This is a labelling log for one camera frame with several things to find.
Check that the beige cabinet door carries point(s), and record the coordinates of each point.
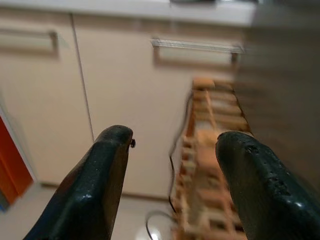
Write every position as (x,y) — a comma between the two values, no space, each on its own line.
(45,100)
(135,100)

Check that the wooden slatted rack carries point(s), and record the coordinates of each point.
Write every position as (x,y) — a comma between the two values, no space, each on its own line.
(200,160)

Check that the orange panel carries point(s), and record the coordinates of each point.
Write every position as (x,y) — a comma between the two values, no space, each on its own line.
(11,160)

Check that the white kitchen countertop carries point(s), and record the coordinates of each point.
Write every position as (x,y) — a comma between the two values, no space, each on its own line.
(112,7)

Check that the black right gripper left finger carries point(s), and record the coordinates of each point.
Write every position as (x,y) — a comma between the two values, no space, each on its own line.
(90,190)

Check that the grey fridge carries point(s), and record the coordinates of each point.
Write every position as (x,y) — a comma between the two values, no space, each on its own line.
(282,87)

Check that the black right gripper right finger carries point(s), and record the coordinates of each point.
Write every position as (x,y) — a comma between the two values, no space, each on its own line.
(265,190)

